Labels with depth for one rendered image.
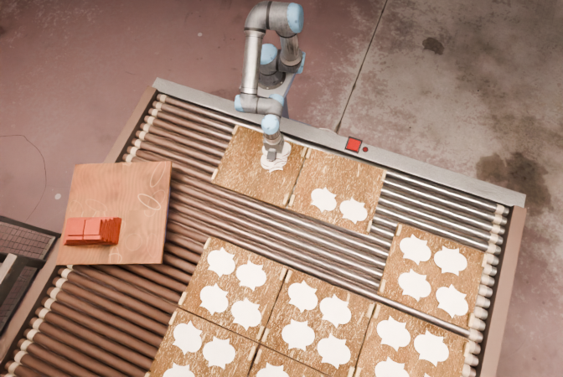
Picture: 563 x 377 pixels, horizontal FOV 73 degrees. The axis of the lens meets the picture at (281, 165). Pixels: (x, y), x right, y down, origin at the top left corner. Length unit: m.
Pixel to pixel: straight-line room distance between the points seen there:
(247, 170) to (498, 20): 2.76
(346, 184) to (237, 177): 0.56
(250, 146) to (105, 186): 0.75
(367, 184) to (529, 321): 1.60
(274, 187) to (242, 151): 0.27
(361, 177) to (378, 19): 2.06
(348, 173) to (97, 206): 1.25
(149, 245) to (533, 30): 3.48
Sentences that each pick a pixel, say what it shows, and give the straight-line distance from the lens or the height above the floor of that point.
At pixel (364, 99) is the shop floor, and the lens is 3.25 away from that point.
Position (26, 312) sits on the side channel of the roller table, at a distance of 2.26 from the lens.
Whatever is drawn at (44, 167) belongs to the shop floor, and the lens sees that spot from 3.67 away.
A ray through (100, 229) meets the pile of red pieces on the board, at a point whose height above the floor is 1.20.
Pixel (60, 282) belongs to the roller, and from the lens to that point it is 2.22.
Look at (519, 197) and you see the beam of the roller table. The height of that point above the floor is 0.92.
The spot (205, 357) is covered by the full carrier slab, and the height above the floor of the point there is 0.95.
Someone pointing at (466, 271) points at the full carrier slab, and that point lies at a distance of 1.98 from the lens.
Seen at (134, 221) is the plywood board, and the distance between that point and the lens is 1.96.
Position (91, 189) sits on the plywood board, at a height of 1.04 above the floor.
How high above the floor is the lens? 2.78
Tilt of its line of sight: 69 degrees down
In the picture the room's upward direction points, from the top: 11 degrees counter-clockwise
